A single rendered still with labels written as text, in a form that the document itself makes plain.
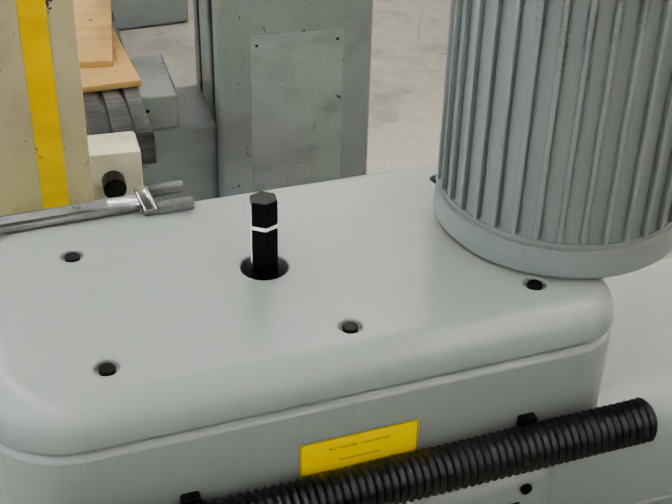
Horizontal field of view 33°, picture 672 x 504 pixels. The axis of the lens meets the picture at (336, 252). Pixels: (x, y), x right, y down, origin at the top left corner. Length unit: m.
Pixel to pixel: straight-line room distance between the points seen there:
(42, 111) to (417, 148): 2.82
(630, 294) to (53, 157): 1.83
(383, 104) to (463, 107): 4.77
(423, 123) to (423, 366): 4.67
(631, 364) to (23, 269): 0.51
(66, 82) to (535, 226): 1.91
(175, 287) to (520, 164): 0.27
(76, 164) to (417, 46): 3.81
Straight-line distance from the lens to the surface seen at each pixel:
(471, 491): 0.92
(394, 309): 0.82
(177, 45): 6.31
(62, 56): 2.62
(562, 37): 0.78
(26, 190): 2.75
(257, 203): 0.83
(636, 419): 0.89
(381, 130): 5.36
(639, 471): 1.02
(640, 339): 1.05
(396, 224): 0.92
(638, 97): 0.82
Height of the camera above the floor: 2.36
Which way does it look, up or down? 32 degrees down
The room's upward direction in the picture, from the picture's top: 1 degrees clockwise
